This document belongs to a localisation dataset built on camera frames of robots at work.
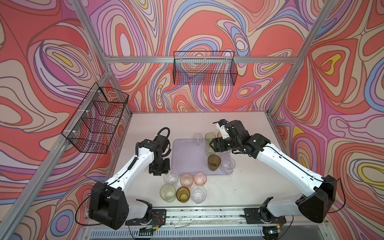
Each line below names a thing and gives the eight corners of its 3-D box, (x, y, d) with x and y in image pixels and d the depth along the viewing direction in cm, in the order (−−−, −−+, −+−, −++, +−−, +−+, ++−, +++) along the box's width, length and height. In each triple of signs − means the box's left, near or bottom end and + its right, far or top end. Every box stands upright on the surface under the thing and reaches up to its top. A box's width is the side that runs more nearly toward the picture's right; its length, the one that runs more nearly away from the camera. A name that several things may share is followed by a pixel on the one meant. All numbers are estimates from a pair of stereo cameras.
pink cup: (193, 185, 85) (193, 181, 80) (193, 176, 88) (193, 171, 83) (206, 185, 85) (206, 181, 80) (205, 176, 88) (206, 171, 83)
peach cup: (180, 187, 85) (179, 183, 79) (181, 178, 88) (180, 173, 82) (193, 187, 85) (193, 183, 79) (193, 178, 88) (193, 173, 82)
